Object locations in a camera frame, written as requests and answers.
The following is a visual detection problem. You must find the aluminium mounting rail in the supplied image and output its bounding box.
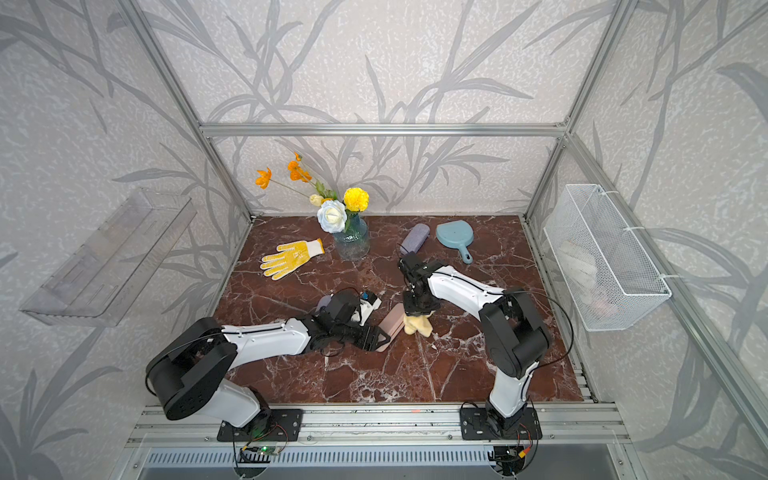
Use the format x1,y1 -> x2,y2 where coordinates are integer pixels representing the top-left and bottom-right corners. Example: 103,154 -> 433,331
126,402 -> 631,448

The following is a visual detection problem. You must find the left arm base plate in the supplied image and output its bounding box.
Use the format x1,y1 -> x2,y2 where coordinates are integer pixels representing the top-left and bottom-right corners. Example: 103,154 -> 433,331
217,408 -> 304,443

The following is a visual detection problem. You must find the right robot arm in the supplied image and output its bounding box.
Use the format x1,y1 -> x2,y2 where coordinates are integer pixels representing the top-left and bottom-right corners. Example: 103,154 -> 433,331
398,253 -> 552,428

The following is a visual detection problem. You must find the yellow microfiber cloth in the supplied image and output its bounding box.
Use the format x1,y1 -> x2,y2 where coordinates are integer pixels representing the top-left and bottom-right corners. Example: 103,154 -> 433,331
403,313 -> 433,337

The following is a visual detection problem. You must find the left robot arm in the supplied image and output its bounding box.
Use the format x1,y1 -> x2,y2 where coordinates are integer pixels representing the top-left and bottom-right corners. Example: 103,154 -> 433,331
145,290 -> 391,428

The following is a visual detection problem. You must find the lavender eyeglass case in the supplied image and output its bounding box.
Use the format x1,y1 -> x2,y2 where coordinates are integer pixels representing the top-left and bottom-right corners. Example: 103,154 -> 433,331
400,223 -> 430,255
315,294 -> 332,312

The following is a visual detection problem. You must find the teal hand mirror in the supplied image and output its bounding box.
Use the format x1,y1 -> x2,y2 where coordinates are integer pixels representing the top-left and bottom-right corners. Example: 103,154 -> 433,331
436,220 -> 474,264

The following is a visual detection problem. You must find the white wire mesh basket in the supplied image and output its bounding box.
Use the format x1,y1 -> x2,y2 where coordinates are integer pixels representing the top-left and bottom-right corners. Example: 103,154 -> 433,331
544,184 -> 672,332

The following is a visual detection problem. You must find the yellow work glove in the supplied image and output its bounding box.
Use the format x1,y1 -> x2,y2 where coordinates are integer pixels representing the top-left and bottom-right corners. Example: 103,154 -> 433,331
260,239 -> 325,281

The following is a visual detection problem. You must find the clear acrylic wall shelf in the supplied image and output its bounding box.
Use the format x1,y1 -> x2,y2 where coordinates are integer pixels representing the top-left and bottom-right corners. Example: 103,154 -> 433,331
20,188 -> 197,327

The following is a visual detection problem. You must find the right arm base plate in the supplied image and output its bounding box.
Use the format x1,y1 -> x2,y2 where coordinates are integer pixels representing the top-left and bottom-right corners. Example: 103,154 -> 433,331
459,403 -> 542,441

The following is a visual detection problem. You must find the pink eyeglass case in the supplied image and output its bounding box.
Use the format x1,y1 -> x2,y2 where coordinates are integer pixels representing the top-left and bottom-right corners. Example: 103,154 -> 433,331
376,303 -> 405,352

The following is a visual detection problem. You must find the glass vase with flowers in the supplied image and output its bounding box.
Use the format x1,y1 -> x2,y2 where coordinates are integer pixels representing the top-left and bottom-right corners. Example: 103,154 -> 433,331
287,152 -> 370,234

